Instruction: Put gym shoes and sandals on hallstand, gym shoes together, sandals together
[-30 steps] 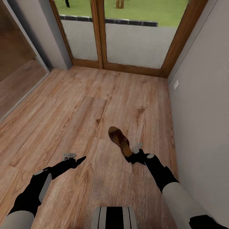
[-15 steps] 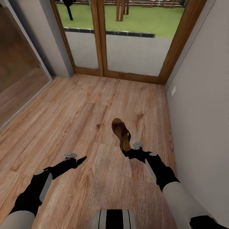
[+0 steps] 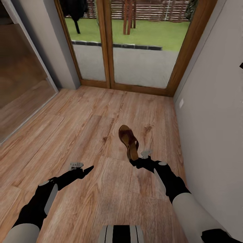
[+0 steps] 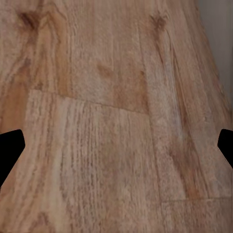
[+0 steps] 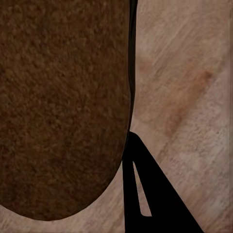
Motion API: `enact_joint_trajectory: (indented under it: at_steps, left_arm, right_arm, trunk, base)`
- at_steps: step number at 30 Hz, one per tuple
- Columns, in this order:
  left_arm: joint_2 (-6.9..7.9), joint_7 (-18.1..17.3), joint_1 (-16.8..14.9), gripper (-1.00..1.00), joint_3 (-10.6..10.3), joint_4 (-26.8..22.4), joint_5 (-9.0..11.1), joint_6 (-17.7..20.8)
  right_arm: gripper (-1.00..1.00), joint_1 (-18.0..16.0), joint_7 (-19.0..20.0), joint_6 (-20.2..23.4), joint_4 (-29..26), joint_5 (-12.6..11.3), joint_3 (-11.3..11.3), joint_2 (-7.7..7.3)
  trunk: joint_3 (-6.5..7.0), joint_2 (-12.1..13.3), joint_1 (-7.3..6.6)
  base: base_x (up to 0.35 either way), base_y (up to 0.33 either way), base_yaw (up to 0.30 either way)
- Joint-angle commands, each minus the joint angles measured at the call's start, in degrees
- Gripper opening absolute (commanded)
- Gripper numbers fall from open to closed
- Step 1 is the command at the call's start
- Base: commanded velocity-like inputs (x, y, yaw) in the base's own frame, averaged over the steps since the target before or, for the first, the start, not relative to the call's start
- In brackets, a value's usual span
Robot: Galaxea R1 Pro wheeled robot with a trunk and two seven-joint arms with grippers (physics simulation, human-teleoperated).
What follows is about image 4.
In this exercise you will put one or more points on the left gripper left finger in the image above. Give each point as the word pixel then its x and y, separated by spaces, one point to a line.
pixel 12 145

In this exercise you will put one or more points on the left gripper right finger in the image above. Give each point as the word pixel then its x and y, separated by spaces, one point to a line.
pixel 225 144

